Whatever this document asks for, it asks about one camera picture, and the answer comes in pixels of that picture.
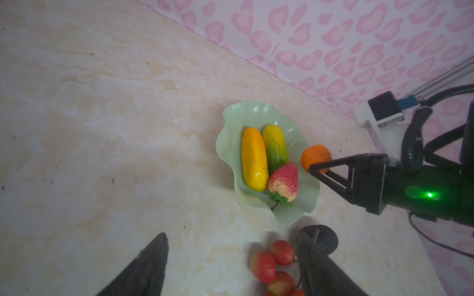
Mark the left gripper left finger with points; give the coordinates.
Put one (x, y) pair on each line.
(145, 275)

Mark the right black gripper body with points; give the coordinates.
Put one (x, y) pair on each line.
(430, 192)

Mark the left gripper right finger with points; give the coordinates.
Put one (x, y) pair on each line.
(319, 275)

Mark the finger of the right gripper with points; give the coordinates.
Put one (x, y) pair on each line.
(343, 186)

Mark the orange fake tangerine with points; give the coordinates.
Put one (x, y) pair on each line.
(316, 154)

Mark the yellow green fake mango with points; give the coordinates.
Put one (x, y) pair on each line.
(275, 146)

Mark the yellow fake fruit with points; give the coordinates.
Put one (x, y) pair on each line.
(254, 160)

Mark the light green scalloped fruit bowl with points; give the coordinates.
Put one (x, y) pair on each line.
(256, 114)

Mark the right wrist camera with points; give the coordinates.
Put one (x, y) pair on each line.
(383, 114)

